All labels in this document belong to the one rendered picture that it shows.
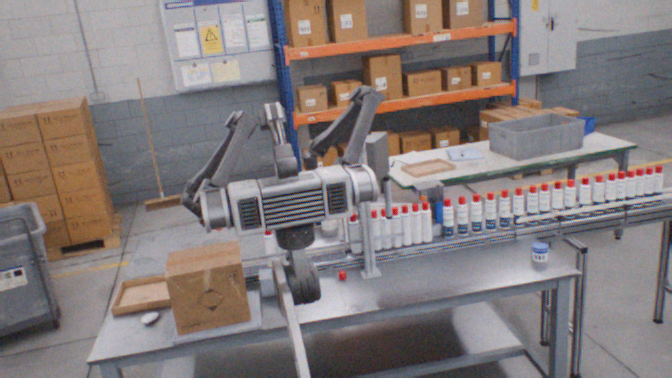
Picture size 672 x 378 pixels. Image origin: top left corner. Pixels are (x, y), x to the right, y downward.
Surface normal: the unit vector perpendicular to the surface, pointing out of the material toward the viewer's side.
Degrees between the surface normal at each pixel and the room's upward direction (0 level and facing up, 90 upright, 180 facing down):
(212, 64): 90
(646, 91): 90
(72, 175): 90
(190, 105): 90
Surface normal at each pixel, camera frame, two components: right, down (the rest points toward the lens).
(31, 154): 0.32, 0.28
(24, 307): 0.55, 0.28
